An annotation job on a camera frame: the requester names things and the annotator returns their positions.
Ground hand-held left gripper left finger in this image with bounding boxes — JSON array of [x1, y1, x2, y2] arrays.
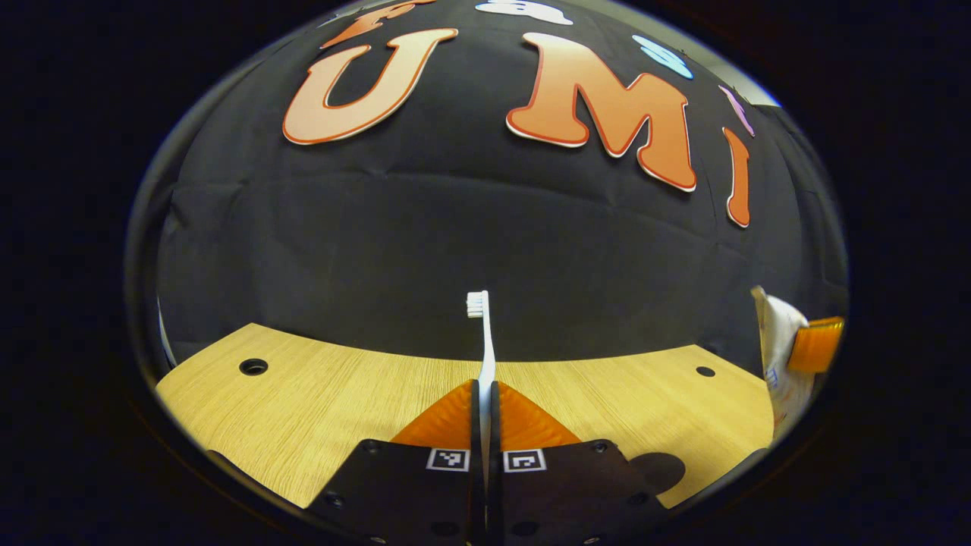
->
[[303, 378, 486, 546]]

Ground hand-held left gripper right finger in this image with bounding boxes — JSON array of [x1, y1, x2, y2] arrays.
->
[[488, 379, 670, 546]]

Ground white toothpaste tube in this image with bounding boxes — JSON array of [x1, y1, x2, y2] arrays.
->
[[749, 284, 816, 444]]

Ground blue white toothbrush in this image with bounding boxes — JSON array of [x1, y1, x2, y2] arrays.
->
[[465, 290, 498, 501]]

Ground dark brown round coaster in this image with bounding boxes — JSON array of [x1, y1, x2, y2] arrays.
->
[[628, 452, 687, 495]]

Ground black backdrop cloth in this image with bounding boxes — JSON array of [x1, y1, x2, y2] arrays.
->
[[125, 0, 850, 380]]

